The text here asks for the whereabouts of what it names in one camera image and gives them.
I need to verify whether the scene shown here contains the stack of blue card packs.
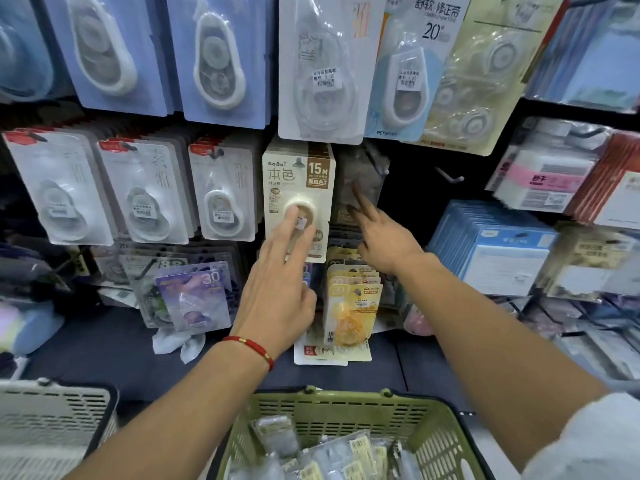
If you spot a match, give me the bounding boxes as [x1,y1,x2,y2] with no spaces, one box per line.
[524,0,640,114]

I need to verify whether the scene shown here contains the stack of blue boxes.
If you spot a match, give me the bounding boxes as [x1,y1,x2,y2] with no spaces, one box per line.
[426,199,560,297]

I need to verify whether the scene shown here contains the pink white eraser pack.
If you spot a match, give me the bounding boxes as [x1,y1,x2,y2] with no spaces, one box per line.
[486,116,613,214]

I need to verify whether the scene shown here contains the cream correction tape multipack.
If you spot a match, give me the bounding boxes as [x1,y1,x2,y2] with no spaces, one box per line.
[414,0,567,157]

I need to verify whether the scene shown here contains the beige correction tape pack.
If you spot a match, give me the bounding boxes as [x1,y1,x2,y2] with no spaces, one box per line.
[262,137,337,264]

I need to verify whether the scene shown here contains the person's left forearm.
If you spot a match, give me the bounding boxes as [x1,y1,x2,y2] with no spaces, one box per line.
[65,339,276,480]

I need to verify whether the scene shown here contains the white sleeve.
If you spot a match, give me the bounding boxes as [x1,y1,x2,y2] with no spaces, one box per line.
[521,392,640,480]

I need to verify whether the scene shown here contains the crumpled white paper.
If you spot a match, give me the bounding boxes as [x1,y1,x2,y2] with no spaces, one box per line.
[151,326,207,366]

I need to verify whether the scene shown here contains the blue card correction tape pack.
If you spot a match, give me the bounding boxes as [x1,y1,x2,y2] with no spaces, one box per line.
[41,0,175,117]
[164,0,274,130]

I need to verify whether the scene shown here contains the white red-label card pack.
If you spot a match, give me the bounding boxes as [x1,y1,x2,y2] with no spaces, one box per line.
[293,331,373,367]

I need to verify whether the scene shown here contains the large white correction tape pack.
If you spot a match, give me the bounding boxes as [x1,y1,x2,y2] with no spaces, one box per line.
[277,0,387,146]

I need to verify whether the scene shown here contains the pile of clear plastic packages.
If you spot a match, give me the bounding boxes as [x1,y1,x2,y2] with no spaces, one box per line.
[500,294,640,381]

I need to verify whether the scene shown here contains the person's right hand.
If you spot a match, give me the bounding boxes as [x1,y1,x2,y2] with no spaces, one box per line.
[347,187,430,276]

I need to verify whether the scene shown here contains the person's left hand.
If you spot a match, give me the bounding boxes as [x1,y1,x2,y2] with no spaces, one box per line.
[230,206,318,364]

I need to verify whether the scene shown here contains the person's right forearm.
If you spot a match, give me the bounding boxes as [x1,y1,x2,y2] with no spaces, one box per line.
[395,252,612,474]

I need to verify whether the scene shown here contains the stack of clear beige packs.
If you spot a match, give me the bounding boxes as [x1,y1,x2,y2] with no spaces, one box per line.
[534,221,640,304]

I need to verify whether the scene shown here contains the pastel soft items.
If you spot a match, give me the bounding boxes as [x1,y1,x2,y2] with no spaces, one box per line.
[0,300,67,357]

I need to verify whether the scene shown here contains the stack of yellow correction tapes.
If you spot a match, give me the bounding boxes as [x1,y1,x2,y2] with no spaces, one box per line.
[321,246,385,363]

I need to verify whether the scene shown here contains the white plastic basket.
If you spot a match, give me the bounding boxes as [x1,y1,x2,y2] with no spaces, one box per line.
[0,378,120,480]

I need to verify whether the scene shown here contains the stack of clear tape packs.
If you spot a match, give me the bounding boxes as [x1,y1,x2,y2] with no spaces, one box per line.
[90,239,251,329]

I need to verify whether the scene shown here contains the dark clear plastic pack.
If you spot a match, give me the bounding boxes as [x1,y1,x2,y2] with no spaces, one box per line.
[331,144,390,226]

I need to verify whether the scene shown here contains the stack of white correction tapes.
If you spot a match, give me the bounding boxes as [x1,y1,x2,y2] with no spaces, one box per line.
[188,137,264,243]
[96,136,197,245]
[1,126,117,247]

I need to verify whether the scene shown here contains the pale blue correction tape pack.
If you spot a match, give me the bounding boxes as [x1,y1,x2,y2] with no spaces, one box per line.
[0,0,57,103]

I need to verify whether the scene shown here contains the purple correction tape pack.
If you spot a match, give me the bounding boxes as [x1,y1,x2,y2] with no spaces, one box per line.
[155,261,237,334]

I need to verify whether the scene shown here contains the metal peg hook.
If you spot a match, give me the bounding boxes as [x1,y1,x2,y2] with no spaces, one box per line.
[434,166,467,186]

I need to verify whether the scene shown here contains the pile of clear barcode packets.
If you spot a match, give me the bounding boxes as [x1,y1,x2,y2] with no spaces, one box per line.
[227,415,426,480]

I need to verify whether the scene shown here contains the stack of red card packs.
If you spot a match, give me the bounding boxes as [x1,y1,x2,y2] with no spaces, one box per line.
[566,131,640,231]

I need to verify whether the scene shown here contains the red string bracelet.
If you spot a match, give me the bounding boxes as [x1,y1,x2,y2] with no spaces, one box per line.
[221,336,275,372]

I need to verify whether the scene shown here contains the pink round item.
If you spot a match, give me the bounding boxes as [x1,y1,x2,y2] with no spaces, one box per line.
[403,304,435,338]

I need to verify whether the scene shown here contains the green plastic shopping basket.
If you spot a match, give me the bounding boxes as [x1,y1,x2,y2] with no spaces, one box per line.
[207,387,497,480]

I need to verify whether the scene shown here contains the blue white correction tape pack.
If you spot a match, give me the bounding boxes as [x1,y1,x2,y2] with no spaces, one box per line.
[364,0,474,143]

